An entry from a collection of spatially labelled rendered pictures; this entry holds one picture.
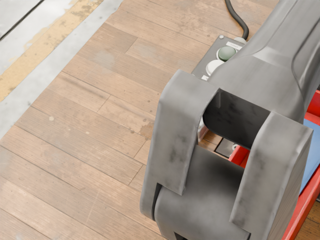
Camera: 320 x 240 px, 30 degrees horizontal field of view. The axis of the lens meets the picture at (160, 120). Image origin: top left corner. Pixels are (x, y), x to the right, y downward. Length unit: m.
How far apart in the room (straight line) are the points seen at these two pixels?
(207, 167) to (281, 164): 0.07
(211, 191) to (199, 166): 0.02
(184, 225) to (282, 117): 0.10
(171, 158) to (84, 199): 0.50
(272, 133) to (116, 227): 0.52
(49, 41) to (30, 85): 0.21
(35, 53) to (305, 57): 1.95
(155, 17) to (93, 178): 0.33
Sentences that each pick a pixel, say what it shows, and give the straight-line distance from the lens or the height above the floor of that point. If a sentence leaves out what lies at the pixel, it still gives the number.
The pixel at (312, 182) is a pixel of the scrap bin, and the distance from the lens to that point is 0.87.
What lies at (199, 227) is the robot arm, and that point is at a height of 1.30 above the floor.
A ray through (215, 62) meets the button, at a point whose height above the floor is 0.94.
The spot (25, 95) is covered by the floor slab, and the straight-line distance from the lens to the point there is 2.17.
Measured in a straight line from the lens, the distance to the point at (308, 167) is 0.87.
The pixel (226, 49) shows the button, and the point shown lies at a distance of 0.95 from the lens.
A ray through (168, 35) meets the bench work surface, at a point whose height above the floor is 0.90.
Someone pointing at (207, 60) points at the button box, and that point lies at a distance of 0.95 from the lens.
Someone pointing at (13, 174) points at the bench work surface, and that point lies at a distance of 0.92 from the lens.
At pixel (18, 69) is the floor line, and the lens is 2.26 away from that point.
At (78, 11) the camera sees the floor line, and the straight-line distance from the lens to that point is 2.39.
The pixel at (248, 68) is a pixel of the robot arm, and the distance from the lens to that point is 0.37.
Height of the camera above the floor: 1.66
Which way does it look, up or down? 56 degrees down
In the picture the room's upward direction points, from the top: 9 degrees counter-clockwise
